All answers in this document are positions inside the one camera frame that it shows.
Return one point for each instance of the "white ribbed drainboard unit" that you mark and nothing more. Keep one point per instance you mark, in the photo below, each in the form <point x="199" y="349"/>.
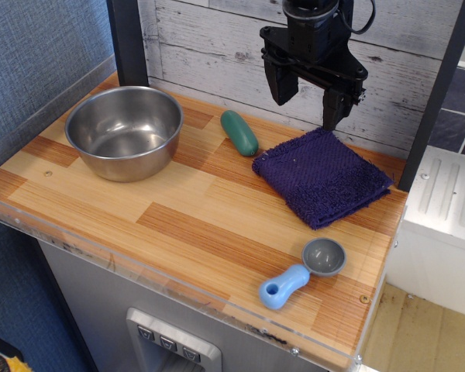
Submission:
<point x="428" y="259"/>

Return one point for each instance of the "silver toy dispenser panel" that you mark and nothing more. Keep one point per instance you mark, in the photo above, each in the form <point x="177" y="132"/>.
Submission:
<point x="160" y="346"/>

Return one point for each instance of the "black right frame post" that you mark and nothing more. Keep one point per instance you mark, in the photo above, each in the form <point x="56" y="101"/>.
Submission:
<point x="443" y="80"/>

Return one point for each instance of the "yellow black object corner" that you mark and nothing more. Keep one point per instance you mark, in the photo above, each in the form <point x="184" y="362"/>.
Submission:
<point x="11" y="359"/>

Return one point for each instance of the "green toy cucumber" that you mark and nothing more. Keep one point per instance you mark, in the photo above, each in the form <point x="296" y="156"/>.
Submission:
<point x="240" y="133"/>

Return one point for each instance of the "black frame post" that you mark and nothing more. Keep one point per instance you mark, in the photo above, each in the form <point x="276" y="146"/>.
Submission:
<point x="127" y="40"/>
<point x="443" y="80"/>

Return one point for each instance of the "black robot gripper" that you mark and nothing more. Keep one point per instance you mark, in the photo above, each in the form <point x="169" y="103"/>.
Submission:
<point x="314" y="47"/>

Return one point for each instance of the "clear acrylic table edge guard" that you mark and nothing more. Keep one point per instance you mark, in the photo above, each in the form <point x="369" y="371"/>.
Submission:
<point x="214" y="251"/>

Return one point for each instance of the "black left frame post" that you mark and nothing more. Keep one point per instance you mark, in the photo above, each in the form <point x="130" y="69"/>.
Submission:
<point x="127" y="40"/>

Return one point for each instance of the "dark blue cloth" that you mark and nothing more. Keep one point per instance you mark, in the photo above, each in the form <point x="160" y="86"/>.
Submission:
<point x="320" y="178"/>

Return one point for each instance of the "blue handled grey scooper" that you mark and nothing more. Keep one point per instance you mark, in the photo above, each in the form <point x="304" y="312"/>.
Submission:
<point x="321" y="257"/>

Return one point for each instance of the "stainless steel bowl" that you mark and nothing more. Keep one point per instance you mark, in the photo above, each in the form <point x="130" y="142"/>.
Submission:
<point x="126" y="134"/>

